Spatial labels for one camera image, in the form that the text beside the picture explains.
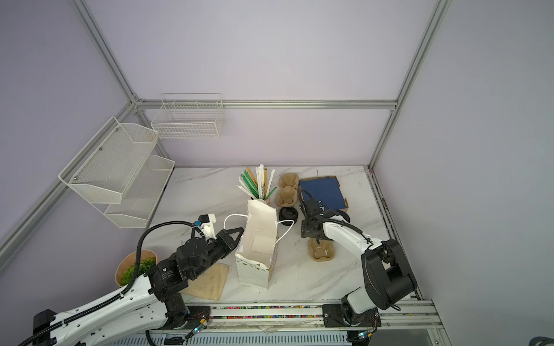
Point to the black plastic cup lid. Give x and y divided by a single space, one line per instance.
288 214

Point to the bundle of wrapped straws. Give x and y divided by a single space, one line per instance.
258 183

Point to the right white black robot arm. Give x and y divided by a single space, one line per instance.
387 274

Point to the white wire basket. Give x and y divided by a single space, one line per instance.
190 116

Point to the lower white mesh shelf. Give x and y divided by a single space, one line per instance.
143 196

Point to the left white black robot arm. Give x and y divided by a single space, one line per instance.
149 301

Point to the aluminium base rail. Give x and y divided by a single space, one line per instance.
291 316

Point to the upper white mesh shelf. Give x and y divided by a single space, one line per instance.
104 171

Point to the white paper gift bag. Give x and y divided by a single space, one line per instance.
256 252

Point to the single brown pulp cup carrier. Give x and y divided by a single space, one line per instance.
321 250

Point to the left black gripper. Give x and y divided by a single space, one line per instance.
226 241

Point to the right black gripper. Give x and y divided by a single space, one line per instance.
304 231

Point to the white mesh shelf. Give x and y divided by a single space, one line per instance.
143 196
104 171

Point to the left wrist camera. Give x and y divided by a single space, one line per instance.
206 224

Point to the brown bowl with greens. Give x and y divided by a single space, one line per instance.
126 268

